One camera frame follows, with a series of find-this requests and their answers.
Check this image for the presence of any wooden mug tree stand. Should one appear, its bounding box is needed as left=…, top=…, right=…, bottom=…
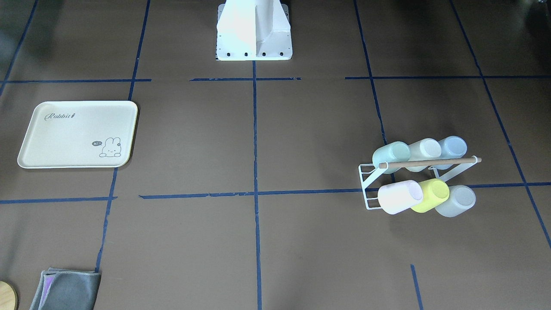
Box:
left=0, top=281, right=18, bottom=310

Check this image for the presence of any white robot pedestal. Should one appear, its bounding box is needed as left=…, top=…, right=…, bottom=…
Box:
left=215, top=0, right=293, bottom=61

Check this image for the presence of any pink cup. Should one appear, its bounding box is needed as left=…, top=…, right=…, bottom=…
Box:
left=377, top=180, right=424, bottom=214

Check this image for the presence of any white wire cup rack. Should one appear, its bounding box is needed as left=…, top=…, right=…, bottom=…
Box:
left=358, top=156, right=482, bottom=210

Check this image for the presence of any cream rabbit tray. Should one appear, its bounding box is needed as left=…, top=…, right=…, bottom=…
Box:
left=17, top=101, right=138, bottom=169

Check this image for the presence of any grey cup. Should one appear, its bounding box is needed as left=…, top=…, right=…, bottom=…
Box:
left=435, top=185, right=476, bottom=217

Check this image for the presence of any green cup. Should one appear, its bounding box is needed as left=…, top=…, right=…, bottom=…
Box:
left=372, top=141, right=411, bottom=167

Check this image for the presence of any light blue cup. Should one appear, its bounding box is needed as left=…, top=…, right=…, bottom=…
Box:
left=437, top=136, right=467, bottom=160

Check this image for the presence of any yellow cup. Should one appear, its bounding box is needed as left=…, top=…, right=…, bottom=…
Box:
left=411, top=178, right=449, bottom=213

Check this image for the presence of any cream cup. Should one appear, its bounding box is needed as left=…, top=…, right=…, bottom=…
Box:
left=408, top=138, right=442, bottom=161

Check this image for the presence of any grey folded cloth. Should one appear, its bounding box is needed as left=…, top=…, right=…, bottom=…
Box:
left=30, top=267, right=102, bottom=310

